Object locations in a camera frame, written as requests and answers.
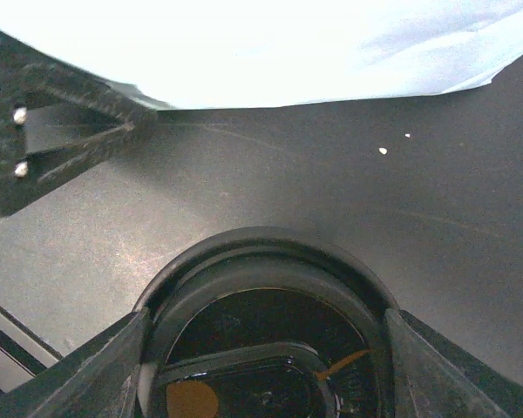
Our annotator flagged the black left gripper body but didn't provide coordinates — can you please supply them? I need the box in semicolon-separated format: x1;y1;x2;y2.
0;33;29;217

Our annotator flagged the single black cup lid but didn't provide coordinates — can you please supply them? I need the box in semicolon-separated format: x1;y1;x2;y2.
135;227;396;417

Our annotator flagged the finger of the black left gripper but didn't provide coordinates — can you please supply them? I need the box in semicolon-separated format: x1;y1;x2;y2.
24;125;134;205
8;38;173;127

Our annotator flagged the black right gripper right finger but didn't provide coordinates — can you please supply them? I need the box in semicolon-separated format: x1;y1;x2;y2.
385;309;523;417

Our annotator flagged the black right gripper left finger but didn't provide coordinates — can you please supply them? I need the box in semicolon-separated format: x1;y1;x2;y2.
0;308;151;417

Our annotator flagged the light blue paper bag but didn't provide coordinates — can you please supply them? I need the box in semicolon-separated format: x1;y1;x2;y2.
0;1;523;109

